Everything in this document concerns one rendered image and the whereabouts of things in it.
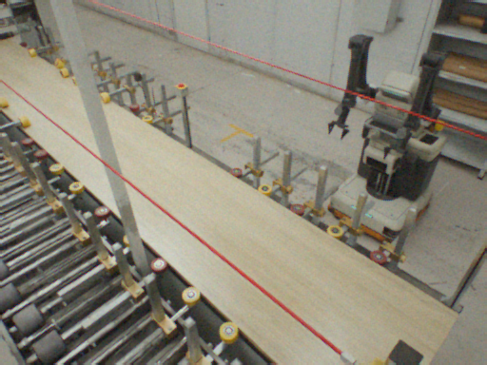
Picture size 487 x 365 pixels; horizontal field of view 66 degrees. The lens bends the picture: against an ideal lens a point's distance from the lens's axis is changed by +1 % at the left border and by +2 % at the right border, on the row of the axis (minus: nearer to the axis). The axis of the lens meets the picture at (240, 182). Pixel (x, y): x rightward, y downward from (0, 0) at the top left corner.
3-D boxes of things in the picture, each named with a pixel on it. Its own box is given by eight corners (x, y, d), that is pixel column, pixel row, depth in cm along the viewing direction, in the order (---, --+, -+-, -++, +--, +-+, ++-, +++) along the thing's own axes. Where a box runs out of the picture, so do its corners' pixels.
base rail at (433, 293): (41, 58, 474) (37, 49, 467) (458, 315, 192) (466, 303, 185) (34, 60, 469) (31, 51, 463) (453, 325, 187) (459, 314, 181)
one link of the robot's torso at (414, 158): (379, 161, 304) (386, 135, 288) (413, 176, 288) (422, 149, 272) (361, 176, 289) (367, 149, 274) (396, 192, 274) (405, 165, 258)
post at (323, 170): (314, 223, 236) (323, 163, 206) (319, 226, 235) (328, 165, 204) (311, 227, 235) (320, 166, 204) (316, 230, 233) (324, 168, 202)
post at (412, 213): (389, 267, 208) (412, 203, 177) (395, 271, 206) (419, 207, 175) (385, 271, 206) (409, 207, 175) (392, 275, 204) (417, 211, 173)
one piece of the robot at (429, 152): (367, 172, 355) (388, 90, 301) (424, 199, 324) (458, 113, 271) (347, 188, 337) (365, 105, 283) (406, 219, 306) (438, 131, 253)
